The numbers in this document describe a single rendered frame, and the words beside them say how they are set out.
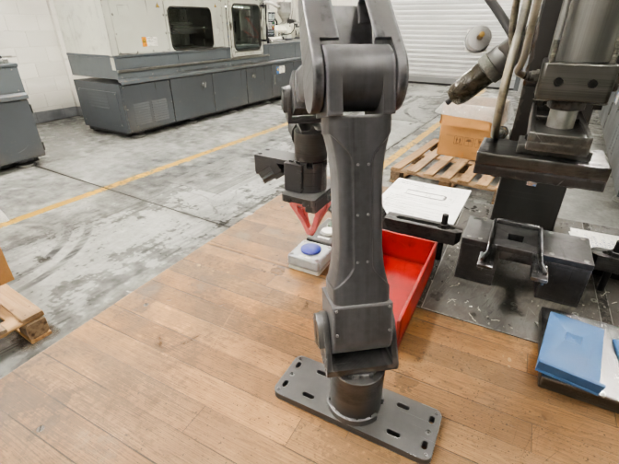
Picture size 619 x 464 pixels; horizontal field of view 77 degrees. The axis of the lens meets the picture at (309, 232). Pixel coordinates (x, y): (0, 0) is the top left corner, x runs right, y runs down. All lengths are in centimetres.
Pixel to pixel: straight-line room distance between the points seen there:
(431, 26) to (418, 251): 957
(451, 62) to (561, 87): 946
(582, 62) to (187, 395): 68
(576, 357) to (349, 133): 45
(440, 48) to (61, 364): 990
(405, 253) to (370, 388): 38
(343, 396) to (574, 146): 47
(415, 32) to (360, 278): 999
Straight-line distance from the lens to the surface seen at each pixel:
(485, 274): 78
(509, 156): 69
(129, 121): 548
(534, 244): 78
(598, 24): 68
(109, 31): 539
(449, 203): 110
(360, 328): 43
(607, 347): 71
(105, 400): 60
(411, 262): 80
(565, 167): 70
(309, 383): 54
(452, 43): 1011
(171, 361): 61
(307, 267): 74
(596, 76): 68
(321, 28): 41
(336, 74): 38
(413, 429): 52
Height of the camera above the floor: 133
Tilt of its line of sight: 28 degrees down
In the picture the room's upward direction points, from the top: straight up
